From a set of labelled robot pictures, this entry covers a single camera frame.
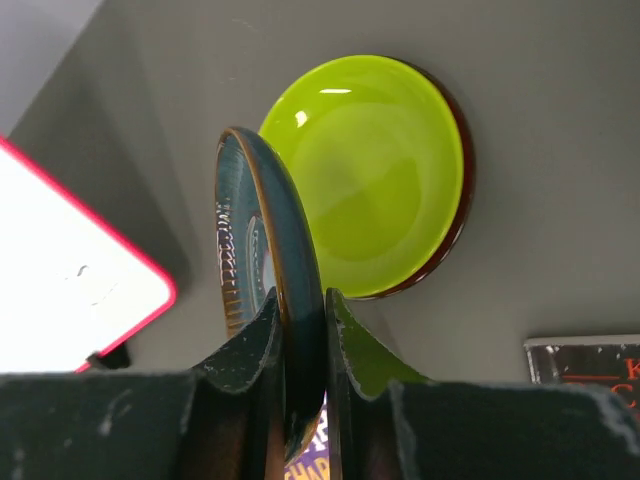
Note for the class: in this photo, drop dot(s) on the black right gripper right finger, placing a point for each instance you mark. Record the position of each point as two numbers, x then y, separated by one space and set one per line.
388 421

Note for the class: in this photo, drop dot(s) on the dark brown book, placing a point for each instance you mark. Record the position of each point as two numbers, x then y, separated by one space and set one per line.
610 361

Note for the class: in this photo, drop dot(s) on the pink framed whiteboard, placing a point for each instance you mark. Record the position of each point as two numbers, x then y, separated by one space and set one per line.
71 285

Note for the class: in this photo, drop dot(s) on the dark green plate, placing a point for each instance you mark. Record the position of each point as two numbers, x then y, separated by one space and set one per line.
264 246

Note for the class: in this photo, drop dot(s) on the purple Roald Dahl book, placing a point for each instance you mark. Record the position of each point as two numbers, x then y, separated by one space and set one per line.
313 463

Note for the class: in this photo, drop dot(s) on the lime green plate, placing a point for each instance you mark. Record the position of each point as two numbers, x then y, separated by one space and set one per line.
375 155

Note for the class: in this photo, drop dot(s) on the red floral plate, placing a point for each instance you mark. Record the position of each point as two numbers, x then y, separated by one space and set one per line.
466 196

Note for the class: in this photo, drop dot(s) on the black whiteboard stand foot right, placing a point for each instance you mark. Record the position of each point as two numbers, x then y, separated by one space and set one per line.
117 359

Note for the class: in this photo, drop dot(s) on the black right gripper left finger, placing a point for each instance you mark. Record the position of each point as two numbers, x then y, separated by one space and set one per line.
221 419

